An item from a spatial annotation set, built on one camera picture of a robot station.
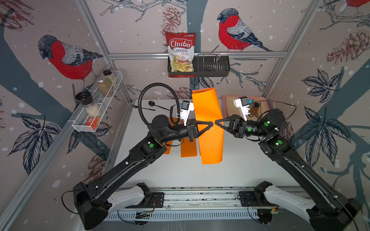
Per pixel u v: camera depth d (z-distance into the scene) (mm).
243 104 503
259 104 1180
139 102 411
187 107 504
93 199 379
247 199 728
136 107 1175
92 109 681
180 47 817
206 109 515
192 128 489
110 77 801
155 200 730
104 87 756
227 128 528
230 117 534
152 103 1178
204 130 539
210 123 538
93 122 653
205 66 1070
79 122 669
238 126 509
